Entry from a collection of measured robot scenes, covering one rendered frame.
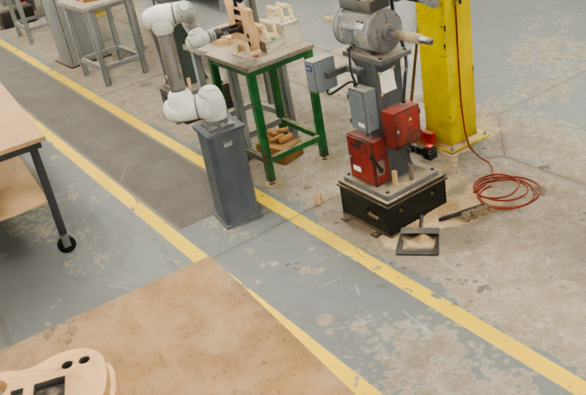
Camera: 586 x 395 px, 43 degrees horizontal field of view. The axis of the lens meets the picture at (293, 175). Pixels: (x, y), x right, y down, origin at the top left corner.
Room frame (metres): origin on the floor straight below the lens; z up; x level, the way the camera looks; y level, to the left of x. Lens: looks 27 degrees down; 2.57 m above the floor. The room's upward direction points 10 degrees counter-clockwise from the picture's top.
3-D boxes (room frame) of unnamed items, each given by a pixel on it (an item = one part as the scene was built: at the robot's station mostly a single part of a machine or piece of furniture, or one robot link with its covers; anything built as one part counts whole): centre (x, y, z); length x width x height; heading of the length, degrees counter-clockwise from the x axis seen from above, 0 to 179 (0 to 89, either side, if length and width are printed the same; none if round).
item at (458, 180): (4.55, -0.79, 0.02); 1.46 x 1.45 x 0.04; 30
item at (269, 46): (5.29, 0.02, 0.98); 0.27 x 0.16 x 0.09; 30
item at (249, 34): (5.21, 0.16, 1.17); 0.35 x 0.04 x 0.40; 29
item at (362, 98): (4.18, -0.49, 0.93); 0.15 x 0.10 x 0.55; 30
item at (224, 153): (4.57, 0.43, 0.35); 0.28 x 0.28 x 0.70; 23
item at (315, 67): (4.26, -0.34, 0.99); 0.24 x 0.21 x 0.26; 30
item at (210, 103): (4.57, 0.44, 0.87); 0.18 x 0.16 x 0.22; 91
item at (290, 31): (5.37, -0.11, 1.02); 0.27 x 0.15 x 0.17; 30
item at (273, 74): (5.68, 0.01, 0.45); 0.05 x 0.05 x 0.90; 30
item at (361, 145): (4.17, -0.48, 0.49); 0.25 x 0.12 x 0.37; 30
